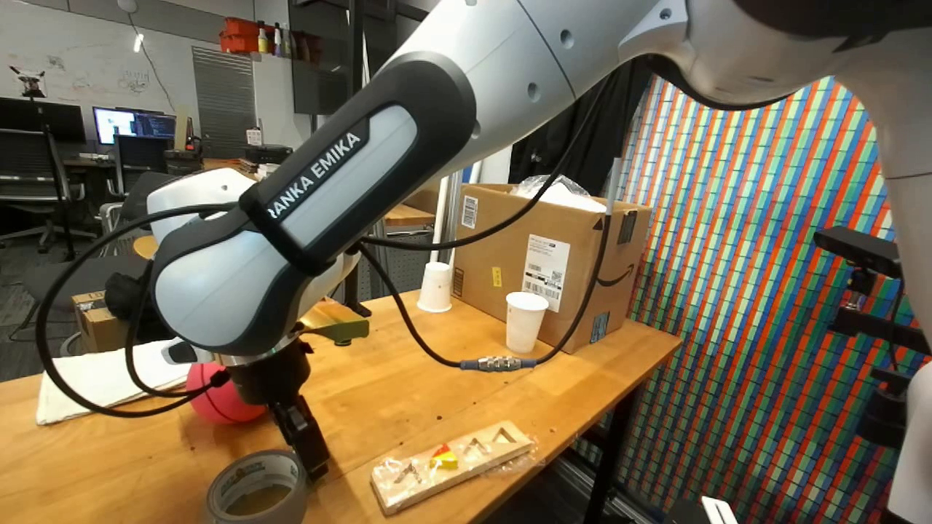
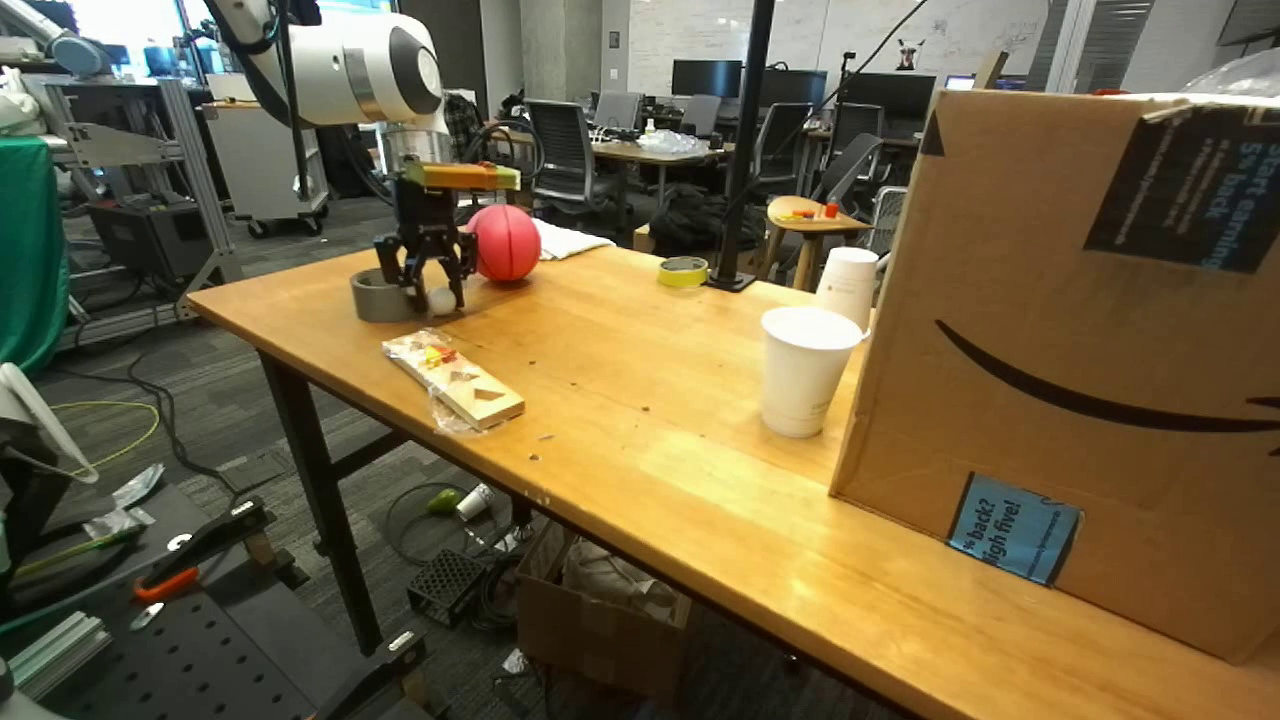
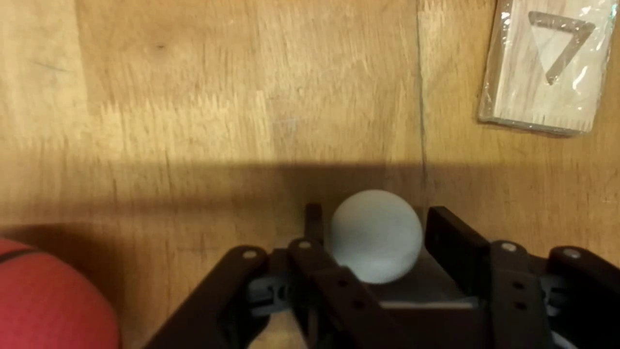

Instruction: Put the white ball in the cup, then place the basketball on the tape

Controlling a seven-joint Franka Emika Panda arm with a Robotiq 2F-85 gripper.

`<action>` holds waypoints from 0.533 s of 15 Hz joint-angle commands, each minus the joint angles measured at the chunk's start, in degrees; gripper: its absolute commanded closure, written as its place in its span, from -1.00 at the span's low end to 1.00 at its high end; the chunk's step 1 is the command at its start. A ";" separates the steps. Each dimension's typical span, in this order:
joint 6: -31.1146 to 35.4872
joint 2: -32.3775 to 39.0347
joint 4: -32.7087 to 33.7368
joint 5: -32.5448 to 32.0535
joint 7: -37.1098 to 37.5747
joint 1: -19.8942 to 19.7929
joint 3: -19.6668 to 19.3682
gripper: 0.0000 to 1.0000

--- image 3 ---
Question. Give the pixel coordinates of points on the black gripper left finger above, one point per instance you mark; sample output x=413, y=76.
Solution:
x=312, y=225

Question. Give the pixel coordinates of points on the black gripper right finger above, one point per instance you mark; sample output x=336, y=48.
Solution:
x=452, y=238

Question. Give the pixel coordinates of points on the small white ball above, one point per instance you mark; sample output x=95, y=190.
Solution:
x=374, y=235

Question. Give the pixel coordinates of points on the red mini basketball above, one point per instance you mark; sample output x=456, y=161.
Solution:
x=51, y=302

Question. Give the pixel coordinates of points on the wooden block with seven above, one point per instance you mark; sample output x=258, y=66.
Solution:
x=549, y=70

